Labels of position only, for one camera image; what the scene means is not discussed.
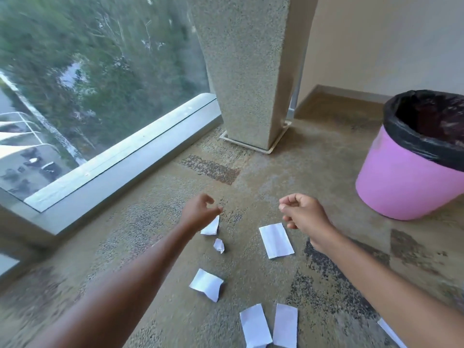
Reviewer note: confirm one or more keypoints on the person's right hand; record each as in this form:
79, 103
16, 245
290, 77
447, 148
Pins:
308, 217

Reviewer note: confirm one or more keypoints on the person's left hand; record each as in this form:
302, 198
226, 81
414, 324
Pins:
197, 213

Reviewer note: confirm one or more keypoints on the person's left fingers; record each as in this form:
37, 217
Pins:
214, 212

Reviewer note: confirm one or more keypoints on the person's right fingers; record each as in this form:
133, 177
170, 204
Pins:
289, 218

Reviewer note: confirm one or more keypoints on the person's left forearm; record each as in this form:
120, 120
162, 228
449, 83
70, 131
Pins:
119, 289

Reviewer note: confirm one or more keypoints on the person's right forearm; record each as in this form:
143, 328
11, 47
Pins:
391, 297

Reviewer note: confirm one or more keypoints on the scattered white paper pieces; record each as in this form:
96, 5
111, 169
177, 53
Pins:
276, 241

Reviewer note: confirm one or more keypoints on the pink plastic trash bin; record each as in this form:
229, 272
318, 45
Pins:
398, 184

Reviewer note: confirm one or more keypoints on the black plastic bin liner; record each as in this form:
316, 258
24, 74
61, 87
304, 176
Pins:
398, 134

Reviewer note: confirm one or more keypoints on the speckled stone pillar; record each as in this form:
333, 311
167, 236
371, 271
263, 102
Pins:
246, 68

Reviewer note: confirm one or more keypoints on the parked cars outside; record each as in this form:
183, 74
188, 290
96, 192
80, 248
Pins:
32, 166

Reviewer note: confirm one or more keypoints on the large glass window pane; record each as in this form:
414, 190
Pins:
90, 68

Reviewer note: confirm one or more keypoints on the green trees outside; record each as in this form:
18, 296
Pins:
119, 43

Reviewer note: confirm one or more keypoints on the white pillar base plate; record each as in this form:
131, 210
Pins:
253, 147

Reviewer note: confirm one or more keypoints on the grey window sill frame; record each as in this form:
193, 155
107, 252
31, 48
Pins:
119, 166

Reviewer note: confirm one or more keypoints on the brown wall baseboard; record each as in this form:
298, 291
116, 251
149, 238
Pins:
337, 101

